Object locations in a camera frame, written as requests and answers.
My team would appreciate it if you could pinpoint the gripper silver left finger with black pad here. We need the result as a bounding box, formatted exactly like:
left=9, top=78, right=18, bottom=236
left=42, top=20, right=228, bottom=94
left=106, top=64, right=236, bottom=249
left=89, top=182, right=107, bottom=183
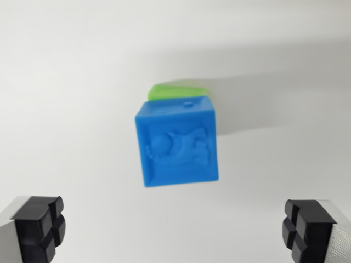
left=0, top=195, right=66, bottom=263

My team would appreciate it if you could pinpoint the blue soft embossed cube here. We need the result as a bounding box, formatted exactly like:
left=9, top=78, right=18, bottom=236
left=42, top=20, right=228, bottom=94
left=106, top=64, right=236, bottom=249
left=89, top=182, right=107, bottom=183
left=134, top=94, right=220, bottom=188

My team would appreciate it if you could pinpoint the green soft embossed cube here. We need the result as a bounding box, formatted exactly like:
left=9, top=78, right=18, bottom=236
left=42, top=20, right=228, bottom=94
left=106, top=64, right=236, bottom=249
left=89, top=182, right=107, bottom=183
left=147, top=83, right=211, bottom=102

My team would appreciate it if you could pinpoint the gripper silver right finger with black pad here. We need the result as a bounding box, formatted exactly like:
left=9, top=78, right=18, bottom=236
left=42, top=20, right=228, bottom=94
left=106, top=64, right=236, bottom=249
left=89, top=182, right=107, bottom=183
left=281, top=199, right=351, bottom=263

